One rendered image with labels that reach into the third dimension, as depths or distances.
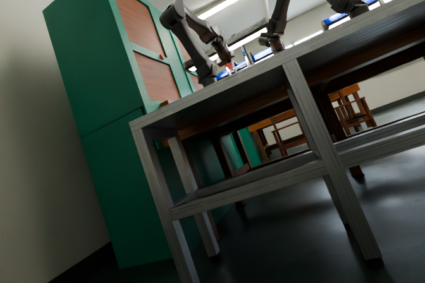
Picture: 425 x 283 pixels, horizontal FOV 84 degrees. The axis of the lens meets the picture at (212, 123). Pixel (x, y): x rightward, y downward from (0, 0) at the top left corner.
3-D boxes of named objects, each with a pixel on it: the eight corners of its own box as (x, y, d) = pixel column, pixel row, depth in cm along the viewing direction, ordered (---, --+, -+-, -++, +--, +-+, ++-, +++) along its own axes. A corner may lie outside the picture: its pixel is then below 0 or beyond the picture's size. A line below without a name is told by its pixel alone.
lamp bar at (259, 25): (271, 24, 138) (266, 13, 139) (183, 71, 160) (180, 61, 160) (272, 28, 145) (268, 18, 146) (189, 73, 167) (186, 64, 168)
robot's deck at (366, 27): (538, -51, 55) (529, -65, 56) (131, 132, 88) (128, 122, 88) (384, 57, 141) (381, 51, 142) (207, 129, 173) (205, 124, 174)
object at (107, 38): (145, 104, 132) (96, -39, 143) (80, 138, 151) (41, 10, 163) (224, 111, 258) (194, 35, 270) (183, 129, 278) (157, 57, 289)
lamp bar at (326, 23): (421, -20, 155) (417, -30, 156) (324, 28, 177) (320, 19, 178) (416, -14, 163) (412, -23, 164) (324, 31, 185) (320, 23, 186)
